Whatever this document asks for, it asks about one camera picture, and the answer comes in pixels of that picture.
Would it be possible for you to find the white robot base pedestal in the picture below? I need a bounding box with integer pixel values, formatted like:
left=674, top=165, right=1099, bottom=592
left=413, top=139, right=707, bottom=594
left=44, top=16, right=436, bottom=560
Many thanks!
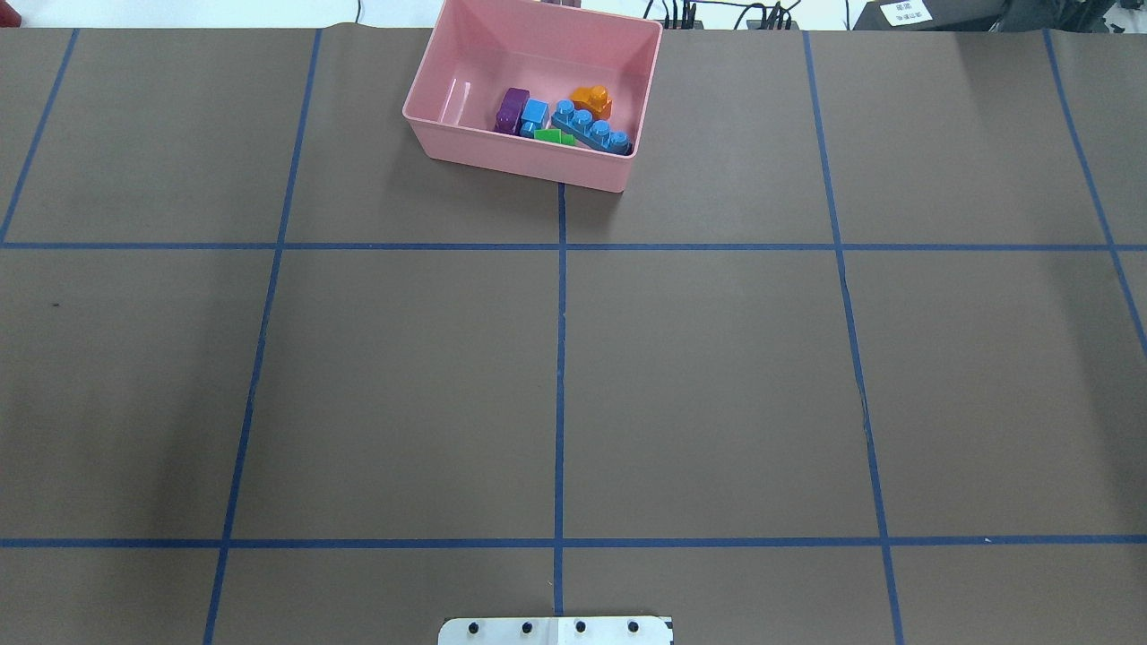
left=437, top=615, right=674, bottom=644

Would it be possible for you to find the pink plastic box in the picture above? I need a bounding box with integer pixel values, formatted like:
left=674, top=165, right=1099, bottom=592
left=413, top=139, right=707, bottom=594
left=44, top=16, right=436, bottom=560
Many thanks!
left=401, top=1, right=663, bottom=194

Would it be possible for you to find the green toy block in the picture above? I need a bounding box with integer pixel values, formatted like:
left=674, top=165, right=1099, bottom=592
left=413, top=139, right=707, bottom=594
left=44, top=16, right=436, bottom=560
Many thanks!
left=533, top=129, right=577, bottom=146

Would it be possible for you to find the small blue toy block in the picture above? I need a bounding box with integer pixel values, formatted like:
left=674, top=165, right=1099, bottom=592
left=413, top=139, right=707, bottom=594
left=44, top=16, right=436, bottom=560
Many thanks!
left=518, top=99, right=551, bottom=139

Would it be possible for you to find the long blue toy block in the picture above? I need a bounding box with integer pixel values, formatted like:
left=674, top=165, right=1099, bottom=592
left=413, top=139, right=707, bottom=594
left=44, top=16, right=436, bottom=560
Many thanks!
left=551, top=99, right=634, bottom=156

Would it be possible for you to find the purple toy block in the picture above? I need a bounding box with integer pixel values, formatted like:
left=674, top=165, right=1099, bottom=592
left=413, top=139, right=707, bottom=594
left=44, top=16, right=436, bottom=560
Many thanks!
left=493, top=87, right=531, bottom=135

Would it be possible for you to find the orange toy block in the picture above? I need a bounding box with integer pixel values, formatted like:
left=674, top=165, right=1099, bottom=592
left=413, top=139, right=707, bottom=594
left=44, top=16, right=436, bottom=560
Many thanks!
left=569, top=85, right=612, bottom=121

